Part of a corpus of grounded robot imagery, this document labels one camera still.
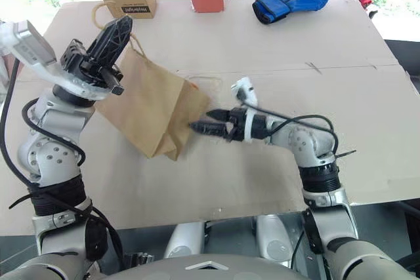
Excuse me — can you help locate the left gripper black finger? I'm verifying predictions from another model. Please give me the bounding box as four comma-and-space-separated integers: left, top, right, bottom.
98, 23, 135, 67
89, 15, 133, 63

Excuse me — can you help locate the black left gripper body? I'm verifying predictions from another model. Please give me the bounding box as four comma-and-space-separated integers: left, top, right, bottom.
61, 39, 125, 96

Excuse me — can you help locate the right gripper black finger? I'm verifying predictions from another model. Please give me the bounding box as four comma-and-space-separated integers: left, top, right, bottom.
188, 121, 228, 136
205, 108, 231, 123

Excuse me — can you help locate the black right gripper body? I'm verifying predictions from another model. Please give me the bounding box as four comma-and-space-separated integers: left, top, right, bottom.
224, 108, 247, 143

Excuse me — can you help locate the brown paper bag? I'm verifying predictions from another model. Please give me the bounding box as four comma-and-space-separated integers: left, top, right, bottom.
91, 1, 224, 163

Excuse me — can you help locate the red white plush toy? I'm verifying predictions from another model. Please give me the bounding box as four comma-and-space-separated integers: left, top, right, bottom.
358, 0, 379, 20

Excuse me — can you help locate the silver left robot leg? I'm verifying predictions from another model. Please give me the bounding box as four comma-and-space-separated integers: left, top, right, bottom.
163, 222, 207, 260

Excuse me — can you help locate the silver robot leg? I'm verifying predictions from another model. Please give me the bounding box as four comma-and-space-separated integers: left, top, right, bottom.
255, 214, 293, 267
163, 222, 207, 260

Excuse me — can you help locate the silver right robot leg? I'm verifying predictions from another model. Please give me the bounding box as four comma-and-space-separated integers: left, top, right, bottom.
255, 214, 293, 267

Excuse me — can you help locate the grey robot torso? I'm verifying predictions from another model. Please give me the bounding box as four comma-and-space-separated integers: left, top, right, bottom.
98, 252, 329, 280

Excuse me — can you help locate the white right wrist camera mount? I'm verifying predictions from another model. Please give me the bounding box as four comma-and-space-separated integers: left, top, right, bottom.
230, 77, 260, 145

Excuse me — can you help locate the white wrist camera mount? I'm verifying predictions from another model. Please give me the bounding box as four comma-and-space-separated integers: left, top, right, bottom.
230, 77, 260, 145
0, 20, 111, 101

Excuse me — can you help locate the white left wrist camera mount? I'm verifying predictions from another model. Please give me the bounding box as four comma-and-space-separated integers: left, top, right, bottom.
0, 20, 111, 101

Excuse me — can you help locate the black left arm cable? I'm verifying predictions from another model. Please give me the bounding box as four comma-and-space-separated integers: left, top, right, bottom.
0, 58, 127, 271

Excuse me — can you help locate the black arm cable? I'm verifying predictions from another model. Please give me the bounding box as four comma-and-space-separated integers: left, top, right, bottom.
0, 58, 127, 271
241, 101, 341, 163

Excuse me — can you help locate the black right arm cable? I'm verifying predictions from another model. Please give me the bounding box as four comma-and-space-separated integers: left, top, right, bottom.
241, 101, 341, 163

